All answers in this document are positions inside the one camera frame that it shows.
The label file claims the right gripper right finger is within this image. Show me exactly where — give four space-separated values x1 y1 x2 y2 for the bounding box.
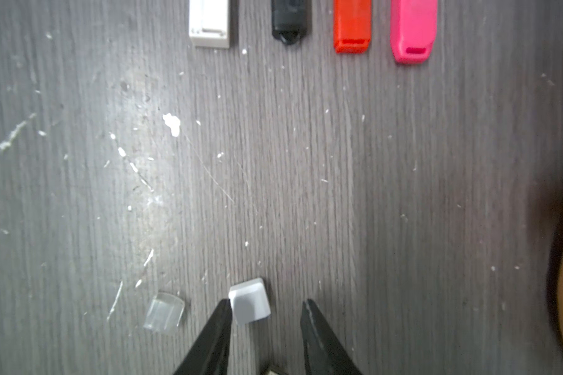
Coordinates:
300 299 362 375

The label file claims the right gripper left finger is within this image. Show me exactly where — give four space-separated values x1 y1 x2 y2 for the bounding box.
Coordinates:
174 298 232 375

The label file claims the white usb cap small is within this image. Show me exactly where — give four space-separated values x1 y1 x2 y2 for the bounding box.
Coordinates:
228 277 271 325

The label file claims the black usb drive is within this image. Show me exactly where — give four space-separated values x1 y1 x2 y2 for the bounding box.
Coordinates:
271 0 311 46

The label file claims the red usb drive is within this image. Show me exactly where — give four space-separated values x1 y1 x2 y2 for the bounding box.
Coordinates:
333 0 372 54

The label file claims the pink usb drive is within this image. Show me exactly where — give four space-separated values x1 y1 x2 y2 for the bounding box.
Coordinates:
390 0 438 64

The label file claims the white usb drive short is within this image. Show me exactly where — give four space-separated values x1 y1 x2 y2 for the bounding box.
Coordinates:
189 0 231 48

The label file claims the clear usb cap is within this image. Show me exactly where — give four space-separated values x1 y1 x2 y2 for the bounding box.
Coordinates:
143 292 185 335

